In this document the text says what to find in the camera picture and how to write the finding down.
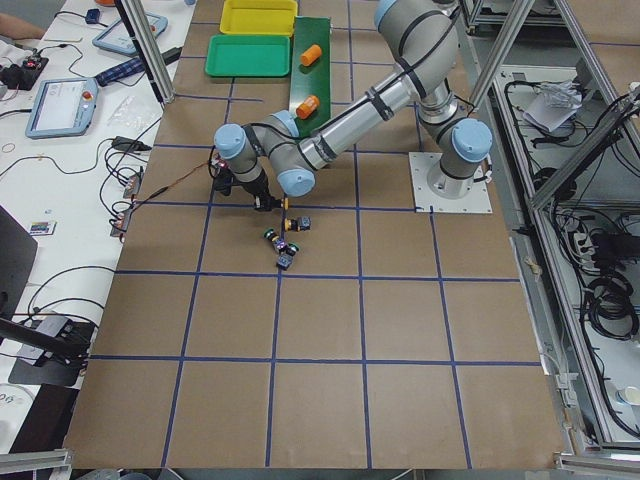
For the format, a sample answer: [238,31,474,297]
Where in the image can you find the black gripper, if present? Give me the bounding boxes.
[250,177,281,212]

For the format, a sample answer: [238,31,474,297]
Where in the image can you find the green push button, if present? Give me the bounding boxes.
[276,243,299,271]
[263,228,287,252]

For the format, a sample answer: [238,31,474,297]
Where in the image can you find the orange cylinder marked 4680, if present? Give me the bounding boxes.
[295,94,320,120]

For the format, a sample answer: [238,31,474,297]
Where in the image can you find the plain orange cylinder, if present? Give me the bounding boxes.
[299,44,323,67]

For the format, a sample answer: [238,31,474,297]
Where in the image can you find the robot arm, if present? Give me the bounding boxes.
[213,1,493,211]

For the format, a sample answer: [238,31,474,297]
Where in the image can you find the green conveyor belt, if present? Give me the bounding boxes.
[289,16,331,138]

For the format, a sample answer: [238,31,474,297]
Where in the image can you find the green plastic tray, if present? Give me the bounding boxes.
[204,34,291,78]

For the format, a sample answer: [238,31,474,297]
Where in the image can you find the black power adapter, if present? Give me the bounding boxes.
[111,136,152,152]

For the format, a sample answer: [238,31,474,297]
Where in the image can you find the black power brick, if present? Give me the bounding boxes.
[161,47,182,65]

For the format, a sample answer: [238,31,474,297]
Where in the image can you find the yellow plastic tray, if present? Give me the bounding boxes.
[220,0,298,37]

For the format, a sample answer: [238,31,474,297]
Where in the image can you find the folded blue plaid umbrella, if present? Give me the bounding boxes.
[95,58,144,87]

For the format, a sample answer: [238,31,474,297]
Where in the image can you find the teach pendant far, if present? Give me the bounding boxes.
[92,12,170,56]

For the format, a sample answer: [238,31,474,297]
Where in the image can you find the teach pendant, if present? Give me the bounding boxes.
[92,12,170,56]
[25,78,98,139]

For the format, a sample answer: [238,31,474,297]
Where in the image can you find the teach pendant near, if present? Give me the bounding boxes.
[25,78,98,139]

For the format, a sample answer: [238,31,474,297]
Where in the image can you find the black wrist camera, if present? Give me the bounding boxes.
[213,168,235,196]

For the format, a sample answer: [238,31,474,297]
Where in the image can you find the red black wire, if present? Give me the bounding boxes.
[130,160,216,207]

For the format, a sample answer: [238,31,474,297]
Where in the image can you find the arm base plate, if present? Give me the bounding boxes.
[408,152,493,215]

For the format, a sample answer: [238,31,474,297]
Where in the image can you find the aluminium frame post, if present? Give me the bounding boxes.
[115,0,175,105]

